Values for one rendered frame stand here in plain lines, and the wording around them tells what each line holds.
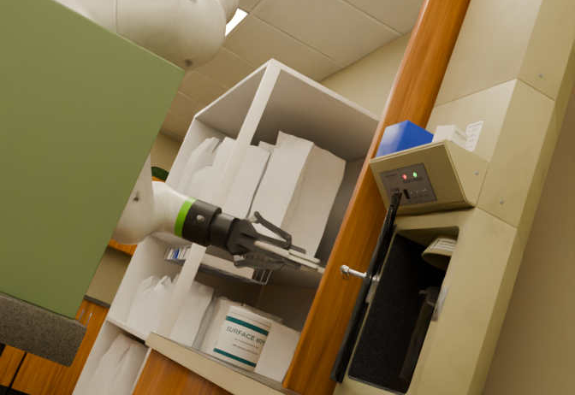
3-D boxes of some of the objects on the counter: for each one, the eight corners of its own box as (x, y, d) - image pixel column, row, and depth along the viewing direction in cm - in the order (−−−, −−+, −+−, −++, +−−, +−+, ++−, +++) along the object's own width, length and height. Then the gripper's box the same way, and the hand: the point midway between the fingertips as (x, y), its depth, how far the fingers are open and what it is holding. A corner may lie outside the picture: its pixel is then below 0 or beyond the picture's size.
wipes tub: (245, 368, 210) (263, 320, 213) (259, 375, 198) (279, 323, 201) (204, 353, 206) (224, 303, 209) (217, 359, 194) (239, 306, 197)
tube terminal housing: (417, 439, 170) (507, 150, 189) (506, 477, 140) (603, 129, 159) (328, 404, 163) (432, 108, 182) (402, 437, 133) (518, 77, 152)
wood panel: (447, 451, 182) (587, -11, 216) (454, 453, 179) (595, -15, 213) (281, 386, 167) (459, -98, 202) (286, 388, 164) (465, -103, 199)
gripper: (199, 254, 149) (306, 293, 145) (224, 194, 153) (329, 232, 148) (206, 260, 156) (308, 298, 152) (229, 203, 160) (330, 239, 156)
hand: (303, 260), depth 151 cm, fingers closed
